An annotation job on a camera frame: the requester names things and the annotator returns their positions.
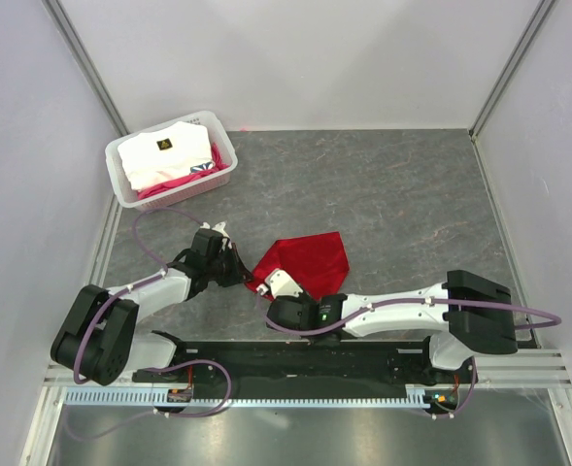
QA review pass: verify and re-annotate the red cloth napkin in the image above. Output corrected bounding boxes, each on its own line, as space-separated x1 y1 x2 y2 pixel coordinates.
246 231 350 300

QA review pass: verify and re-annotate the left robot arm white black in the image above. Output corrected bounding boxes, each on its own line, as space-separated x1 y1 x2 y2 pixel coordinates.
50 222 252 386

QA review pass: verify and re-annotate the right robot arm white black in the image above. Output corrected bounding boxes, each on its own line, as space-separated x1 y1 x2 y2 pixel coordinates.
256 269 518 383

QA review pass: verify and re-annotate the pink folded towel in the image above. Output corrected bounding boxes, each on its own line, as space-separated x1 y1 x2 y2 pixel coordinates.
138 143 228 200

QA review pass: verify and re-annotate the white plastic basket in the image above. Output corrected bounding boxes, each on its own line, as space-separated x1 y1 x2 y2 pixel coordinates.
105 111 238 211

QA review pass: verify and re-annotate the white folded shirt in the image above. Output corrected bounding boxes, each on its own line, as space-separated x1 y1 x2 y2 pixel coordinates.
118 121 212 191

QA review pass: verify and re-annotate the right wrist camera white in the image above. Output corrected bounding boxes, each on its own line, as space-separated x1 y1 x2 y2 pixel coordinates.
256 269 304 298

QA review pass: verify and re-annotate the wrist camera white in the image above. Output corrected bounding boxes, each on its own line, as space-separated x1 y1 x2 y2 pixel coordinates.
200 221 231 250
256 269 304 298

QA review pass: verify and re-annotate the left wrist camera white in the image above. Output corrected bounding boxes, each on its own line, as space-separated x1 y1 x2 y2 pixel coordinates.
200 221 231 250

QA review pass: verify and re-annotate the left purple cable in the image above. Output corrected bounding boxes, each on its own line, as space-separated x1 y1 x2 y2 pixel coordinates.
61 208 233 441

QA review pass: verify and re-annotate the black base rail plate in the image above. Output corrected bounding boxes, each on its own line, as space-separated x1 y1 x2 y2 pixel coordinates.
132 340 475 400

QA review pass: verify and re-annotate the white slotted cable duct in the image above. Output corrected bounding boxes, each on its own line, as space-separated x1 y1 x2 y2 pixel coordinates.
64 386 430 409

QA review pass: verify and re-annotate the aluminium frame rail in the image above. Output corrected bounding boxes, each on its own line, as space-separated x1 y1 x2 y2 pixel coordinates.
388 349 572 389

